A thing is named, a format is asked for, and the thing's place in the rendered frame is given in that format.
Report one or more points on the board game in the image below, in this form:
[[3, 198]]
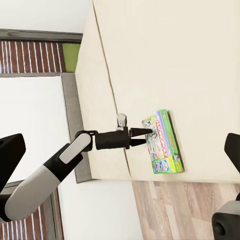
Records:
[[161, 144]]

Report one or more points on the door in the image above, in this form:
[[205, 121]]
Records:
[[36, 53]]

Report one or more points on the bed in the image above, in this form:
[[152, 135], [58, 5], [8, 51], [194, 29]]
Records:
[[141, 56]]

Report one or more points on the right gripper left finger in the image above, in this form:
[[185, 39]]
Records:
[[12, 149]]

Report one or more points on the fixed window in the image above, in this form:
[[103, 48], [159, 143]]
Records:
[[43, 224]]

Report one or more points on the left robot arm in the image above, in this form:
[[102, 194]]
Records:
[[34, 190]]

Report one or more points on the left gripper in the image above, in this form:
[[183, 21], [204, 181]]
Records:
[[123, 138]]

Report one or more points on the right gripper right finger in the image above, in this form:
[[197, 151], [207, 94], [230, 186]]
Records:
[[232, 149]]

